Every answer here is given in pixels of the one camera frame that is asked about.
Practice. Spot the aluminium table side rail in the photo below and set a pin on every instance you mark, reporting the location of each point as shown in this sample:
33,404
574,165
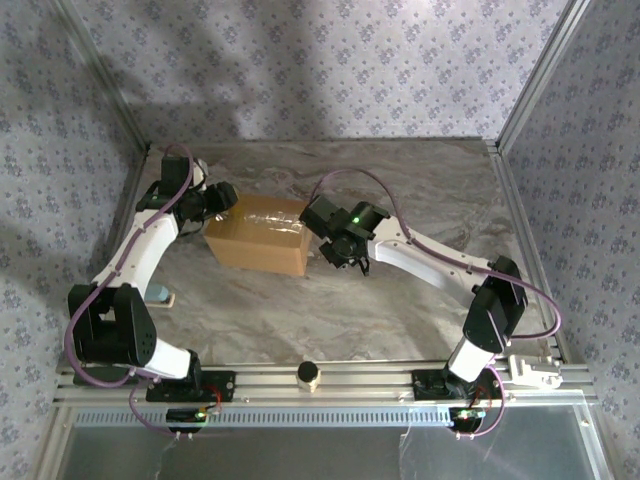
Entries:
136,172
517,225

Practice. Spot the blue beige hand tool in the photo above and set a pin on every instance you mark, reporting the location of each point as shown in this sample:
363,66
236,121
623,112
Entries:
160,295

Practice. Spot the clear packing tape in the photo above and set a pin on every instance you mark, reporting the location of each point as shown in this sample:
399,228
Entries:
265,220

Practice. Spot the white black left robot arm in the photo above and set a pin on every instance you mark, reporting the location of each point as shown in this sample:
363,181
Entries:
140,250

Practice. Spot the white printed bracket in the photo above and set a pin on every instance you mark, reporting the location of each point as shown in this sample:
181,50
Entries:
537,372

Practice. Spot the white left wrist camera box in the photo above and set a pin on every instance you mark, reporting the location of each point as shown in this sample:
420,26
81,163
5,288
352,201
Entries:
200,170

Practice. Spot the aluminium frame post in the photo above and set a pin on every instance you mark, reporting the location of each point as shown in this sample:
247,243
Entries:
105,80
541,75

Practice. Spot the brown cardboard express box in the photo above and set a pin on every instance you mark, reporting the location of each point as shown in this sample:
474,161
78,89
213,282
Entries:
260,245

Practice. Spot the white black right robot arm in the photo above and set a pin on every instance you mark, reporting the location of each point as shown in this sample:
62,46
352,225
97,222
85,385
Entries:
430,260

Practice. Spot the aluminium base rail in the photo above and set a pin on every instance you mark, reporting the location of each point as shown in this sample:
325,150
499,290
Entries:
360,382

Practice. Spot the black knob on beige base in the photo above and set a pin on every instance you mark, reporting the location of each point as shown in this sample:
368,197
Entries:
308,372

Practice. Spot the shiny metal sheet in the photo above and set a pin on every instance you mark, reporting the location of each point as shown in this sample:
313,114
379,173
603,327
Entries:
300,455

